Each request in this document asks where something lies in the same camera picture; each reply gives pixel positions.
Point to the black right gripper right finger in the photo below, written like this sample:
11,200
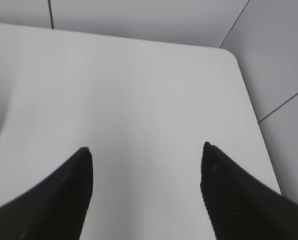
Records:
239,206

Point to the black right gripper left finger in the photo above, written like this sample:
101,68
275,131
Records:
54,209

